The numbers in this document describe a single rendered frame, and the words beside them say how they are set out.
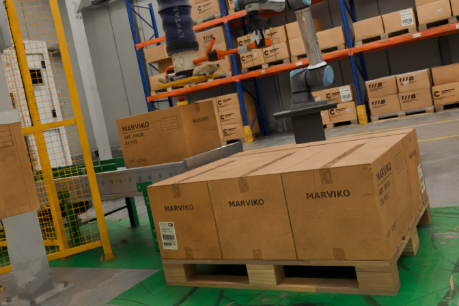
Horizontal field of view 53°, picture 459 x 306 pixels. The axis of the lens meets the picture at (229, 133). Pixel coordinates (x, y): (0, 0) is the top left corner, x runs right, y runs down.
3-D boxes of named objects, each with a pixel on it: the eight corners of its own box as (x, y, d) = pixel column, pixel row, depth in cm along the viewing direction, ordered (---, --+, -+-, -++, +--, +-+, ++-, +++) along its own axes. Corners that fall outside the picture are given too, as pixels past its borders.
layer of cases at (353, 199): (161, 259, 246) (145, 186, 244) (250, 206, 330) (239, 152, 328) (388, 261, 182) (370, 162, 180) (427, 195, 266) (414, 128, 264)
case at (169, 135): (126, 173, 335) (115, 119, 333) (161, 162, 369) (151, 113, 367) (192, 164, 303) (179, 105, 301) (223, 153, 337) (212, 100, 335)
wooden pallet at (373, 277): (166, 285, 247) (160, 259, 246) (254, 225, 331) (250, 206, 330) (395, 296, 183) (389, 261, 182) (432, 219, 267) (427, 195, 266)
